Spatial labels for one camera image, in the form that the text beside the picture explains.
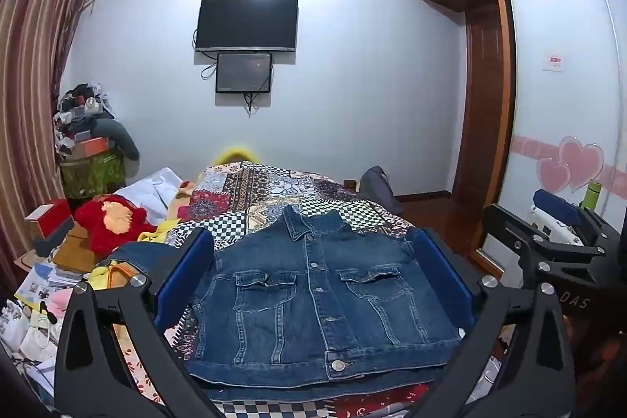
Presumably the orange box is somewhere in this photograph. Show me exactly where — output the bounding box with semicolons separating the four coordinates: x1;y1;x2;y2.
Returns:
71;136;109;159

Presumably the small black wall monitor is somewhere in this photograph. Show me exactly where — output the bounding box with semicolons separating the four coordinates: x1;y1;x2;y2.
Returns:
216;52;274;94

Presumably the black monitor cable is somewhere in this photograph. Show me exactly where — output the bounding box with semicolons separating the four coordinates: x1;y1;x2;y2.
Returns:
244;75;272;118

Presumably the patchwork patterned bedspread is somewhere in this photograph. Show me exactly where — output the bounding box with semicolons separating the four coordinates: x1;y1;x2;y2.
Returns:
115;159;510;418

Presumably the striped brown curtain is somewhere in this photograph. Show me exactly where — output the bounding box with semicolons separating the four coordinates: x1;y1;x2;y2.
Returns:
0;0;101;262

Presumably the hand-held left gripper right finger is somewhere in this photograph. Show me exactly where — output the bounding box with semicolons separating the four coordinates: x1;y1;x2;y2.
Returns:
413;228;577;418

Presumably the tan bag with orange zipper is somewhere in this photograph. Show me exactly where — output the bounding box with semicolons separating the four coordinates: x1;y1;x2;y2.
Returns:
107;260;148;289

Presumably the grey backpack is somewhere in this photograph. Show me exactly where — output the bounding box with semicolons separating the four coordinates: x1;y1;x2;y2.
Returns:
359;165;403;215

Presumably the black wall television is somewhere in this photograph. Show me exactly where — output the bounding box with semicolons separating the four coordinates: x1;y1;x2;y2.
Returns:
194;0;299;54

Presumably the blue denim jacket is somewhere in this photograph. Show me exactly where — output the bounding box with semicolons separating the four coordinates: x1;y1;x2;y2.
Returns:
105;204;466;392

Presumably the white cloth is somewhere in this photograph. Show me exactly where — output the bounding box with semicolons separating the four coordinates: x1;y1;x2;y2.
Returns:
114;168;184;227

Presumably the brown cardboard box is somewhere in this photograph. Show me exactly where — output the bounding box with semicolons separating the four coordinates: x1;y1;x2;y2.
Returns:
51;222;101;274

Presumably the white plastic appliance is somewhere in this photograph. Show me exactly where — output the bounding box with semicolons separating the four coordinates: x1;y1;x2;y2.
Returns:
525;205;586;246

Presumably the green bottle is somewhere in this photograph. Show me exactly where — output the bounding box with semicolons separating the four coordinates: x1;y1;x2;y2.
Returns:
580;180;601;210

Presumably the peach blanket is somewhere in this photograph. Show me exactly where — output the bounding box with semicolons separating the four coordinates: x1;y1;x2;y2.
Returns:
164;180;199;223

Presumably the yellow cloth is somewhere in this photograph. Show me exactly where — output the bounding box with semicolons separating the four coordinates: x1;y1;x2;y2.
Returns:
213;146;258;166

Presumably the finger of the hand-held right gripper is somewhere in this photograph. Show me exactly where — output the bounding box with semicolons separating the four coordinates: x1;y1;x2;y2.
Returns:
533;189;620;247
481;204;607;288

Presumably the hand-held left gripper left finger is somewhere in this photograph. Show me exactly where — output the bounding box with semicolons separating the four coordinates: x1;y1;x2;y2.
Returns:
54;228;217;418

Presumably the pile of papers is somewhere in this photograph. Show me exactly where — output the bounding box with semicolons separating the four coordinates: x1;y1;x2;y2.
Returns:
0;261;79;392

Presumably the red plush toy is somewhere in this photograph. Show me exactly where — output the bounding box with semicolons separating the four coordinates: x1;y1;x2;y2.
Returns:
73;195;158;256

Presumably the red box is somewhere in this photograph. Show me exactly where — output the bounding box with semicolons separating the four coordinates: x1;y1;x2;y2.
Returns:
24;199;75;239

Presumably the pile of household clutter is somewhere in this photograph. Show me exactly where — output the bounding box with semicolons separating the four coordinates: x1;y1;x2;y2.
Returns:
53;80;118;154

